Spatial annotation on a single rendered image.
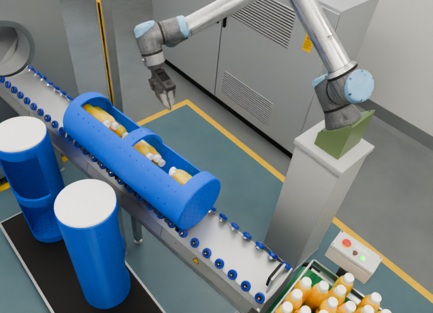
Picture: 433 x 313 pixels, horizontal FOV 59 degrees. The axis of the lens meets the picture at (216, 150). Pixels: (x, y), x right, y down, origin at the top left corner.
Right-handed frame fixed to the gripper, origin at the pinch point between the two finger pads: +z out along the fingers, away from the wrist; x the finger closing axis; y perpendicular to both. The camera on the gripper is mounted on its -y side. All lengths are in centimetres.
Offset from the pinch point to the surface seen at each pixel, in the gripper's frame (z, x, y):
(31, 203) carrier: 50, 74, 76
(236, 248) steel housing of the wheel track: 67, -2, -27
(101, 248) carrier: 55, 51, 9
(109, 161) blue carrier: 20.8, 30.2, 20.7
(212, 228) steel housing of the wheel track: 61, 2, -13
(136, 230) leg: 100, 24, 74
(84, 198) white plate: 31, 48, 16
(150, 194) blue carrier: 32.4, 22.6, -4.6
